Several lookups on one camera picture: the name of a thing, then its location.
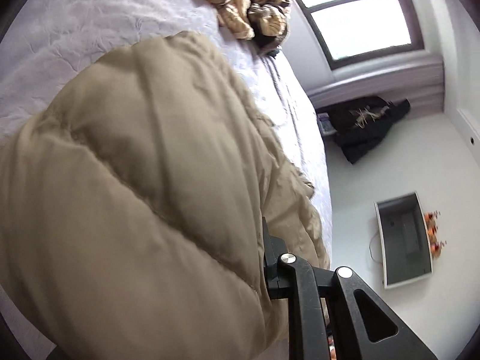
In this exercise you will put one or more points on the lavender quilted bedspread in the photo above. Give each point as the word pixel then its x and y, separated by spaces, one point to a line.
pixel 53 41

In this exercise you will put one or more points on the cream striped knit sweater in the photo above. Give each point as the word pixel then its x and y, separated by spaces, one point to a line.
pixel 258 20

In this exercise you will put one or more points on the bedroom window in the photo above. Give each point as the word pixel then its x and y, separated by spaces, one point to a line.
pixel 356 31

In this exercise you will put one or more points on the dark green garment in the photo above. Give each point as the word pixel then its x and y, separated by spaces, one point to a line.
pixel 269 46

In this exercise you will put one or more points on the black hanging coat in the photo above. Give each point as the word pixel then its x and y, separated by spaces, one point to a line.
pixel 362 123

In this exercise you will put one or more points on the orange flower decoration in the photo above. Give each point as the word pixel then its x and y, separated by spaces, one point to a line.
pixel 436 246

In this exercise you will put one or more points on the small box with label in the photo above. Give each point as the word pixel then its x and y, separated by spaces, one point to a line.
pixel 325 126

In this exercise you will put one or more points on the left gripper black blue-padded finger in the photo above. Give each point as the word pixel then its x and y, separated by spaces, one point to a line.
pixel 334 314

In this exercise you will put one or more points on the tan puffer jacket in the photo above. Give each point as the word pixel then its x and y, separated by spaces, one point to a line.
pixel 133 207

